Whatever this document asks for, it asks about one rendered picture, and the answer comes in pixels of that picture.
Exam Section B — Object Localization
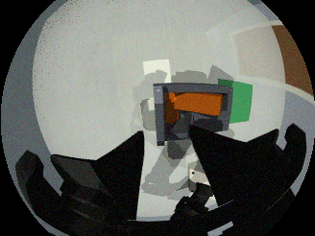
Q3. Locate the orange l-shaped part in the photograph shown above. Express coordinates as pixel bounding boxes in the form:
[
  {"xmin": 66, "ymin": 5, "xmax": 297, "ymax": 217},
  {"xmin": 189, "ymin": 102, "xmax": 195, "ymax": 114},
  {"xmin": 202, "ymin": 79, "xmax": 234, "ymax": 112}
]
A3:
[{"xmin": 165, "ymin": 92, "xmax": 223, "ymax": 123}]

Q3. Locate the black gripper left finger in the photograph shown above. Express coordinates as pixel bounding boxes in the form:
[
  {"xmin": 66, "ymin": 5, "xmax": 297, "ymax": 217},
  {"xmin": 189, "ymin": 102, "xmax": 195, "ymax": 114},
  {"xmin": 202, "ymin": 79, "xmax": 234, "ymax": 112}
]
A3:
[{"xmin": 50, "ymin": 130, "xmax": 145, "ymax": 221}]

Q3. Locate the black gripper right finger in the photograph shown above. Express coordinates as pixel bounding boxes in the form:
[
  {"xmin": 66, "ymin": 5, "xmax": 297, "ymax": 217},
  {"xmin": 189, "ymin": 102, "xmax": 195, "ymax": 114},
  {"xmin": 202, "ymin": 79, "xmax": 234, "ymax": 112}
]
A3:
[{"xmin": 189, "ymin": 126, "xmax": 279, "ymax": 206}]

